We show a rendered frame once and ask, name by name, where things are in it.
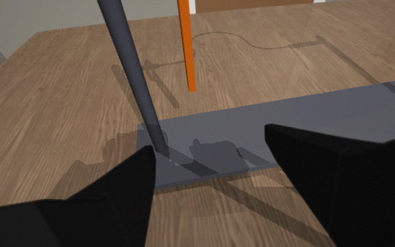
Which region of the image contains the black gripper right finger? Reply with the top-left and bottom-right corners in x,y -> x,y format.
265,123 -> 395,247

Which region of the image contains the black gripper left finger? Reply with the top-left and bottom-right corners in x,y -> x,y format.
0,145 -> 156,247

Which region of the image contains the orange bar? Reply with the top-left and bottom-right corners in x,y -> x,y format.
177,0 -> 196,92

